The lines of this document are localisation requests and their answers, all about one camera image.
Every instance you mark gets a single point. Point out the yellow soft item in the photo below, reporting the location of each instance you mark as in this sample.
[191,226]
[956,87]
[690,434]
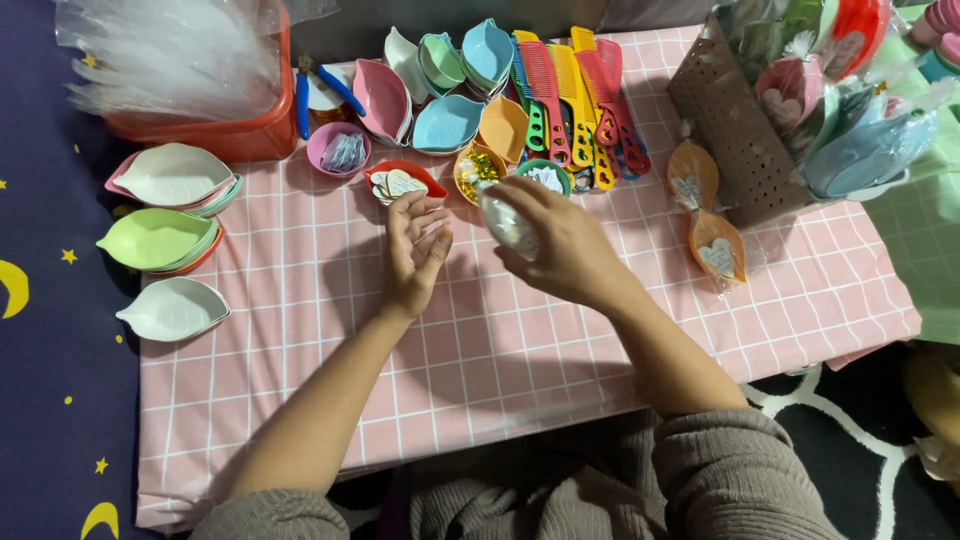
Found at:
[934,405]

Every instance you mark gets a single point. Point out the blue leaf dish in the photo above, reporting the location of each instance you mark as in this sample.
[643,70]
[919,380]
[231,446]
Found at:
[446,124]

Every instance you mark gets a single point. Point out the stack of pink leaf dishes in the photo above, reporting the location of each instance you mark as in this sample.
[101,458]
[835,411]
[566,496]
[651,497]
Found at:
[381,101]

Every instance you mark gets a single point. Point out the yellow round bowl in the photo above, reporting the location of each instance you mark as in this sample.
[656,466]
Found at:
[463,169]

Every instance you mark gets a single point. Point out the grey ribbed sweater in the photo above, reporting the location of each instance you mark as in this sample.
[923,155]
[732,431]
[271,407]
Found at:
[600,487]

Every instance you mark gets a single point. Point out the pile of colourful plastic combs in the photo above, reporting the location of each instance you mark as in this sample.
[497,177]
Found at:
[574,105]

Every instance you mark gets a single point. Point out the leaf dish stack green topped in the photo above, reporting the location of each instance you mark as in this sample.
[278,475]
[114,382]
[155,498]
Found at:
[154,238]

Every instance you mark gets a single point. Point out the wrapped orange leaf dish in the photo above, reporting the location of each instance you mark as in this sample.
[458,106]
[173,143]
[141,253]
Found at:
[691,176]
[718,247]

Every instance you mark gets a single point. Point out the bunch of gold twist ties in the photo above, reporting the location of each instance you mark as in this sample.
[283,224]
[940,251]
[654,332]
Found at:
[478,172]

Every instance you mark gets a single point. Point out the white leaf dish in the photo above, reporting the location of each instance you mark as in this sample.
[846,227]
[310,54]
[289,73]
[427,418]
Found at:
[401,60]
[174,309]

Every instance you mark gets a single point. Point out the clear gift packet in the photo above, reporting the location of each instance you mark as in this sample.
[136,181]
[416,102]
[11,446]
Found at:
[510,225]

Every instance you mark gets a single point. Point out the person's right hand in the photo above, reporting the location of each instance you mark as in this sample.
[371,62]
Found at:
[574,247]

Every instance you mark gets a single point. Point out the brown perforated basket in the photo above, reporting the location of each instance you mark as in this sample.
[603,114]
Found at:
[731,127]

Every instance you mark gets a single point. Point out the green round bowl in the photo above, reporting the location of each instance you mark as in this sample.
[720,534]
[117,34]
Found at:
[544,176]

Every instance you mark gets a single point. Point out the person's left hand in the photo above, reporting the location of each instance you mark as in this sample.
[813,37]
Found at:
[409,262]

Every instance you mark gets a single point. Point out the pink round bowl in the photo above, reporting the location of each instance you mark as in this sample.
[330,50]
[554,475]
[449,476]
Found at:
[330,142]

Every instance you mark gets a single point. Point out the green checked tablecloth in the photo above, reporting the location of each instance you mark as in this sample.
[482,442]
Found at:
[922,247]

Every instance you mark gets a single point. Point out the heap of clear plastic bags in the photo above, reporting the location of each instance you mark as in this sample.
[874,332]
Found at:
[172,56]

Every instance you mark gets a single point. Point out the red leaf dish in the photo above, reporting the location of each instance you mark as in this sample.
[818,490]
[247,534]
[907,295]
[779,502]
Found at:
[420,171]

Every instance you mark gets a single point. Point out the pink checked tablecloth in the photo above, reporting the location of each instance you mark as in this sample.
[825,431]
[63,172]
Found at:
[525,352]

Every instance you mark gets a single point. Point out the stack of blue leaf dishes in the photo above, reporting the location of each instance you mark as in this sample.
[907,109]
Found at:
[487,52]

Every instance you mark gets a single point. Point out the black and white rug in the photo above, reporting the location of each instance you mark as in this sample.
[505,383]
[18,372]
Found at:
[847,450]

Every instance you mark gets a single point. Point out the pile of heart paper tags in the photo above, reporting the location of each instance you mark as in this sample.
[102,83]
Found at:
[397,184]

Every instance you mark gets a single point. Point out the dark blue star mat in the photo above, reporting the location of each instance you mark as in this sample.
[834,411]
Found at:
[60,337]

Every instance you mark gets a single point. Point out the red plastic basket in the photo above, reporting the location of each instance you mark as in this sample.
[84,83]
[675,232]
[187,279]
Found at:
[225,127]

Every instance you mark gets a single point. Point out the pink plastic items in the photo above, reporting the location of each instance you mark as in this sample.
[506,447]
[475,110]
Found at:
[941,30]

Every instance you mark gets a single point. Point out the leaf dish stack white topped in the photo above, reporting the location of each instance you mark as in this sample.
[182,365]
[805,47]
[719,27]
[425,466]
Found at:
[172,174]

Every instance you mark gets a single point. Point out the stack of green leaf dishes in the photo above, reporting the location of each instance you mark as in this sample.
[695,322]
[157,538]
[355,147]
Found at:
[441,64]

